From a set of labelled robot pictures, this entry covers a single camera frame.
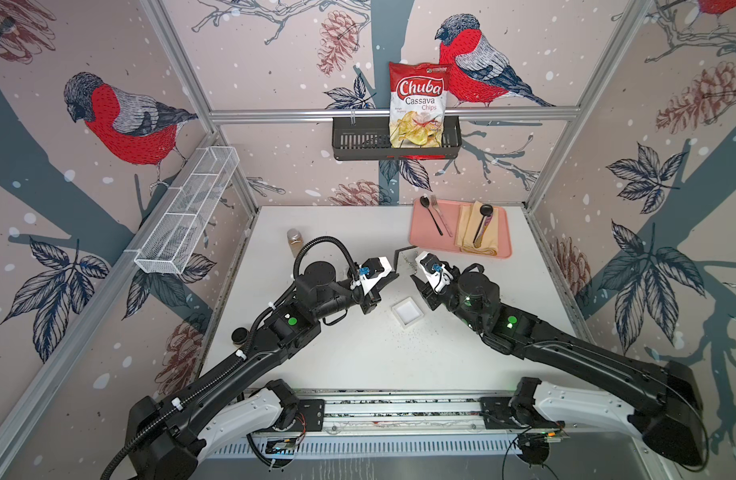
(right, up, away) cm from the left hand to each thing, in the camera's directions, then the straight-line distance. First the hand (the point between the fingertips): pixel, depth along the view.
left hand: (398, 268), depth 65 cm
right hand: (+6, 0, +7) cm, 9 cm away
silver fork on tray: (+19, +21, +57) cm, 64 cm away
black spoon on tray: (+15, +21, +57) cm, 63 cm away
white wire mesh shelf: (-55, +6, +6) cm, 55 cm away
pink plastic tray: (+18, +12, +52) cm, 56 cm away
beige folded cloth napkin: (+32, +13, +52) cm, 62 cm away
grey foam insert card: (+2, +1, 0) cm, 2 cm away
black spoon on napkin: (+40, +17, +53) cm, 68 cm away
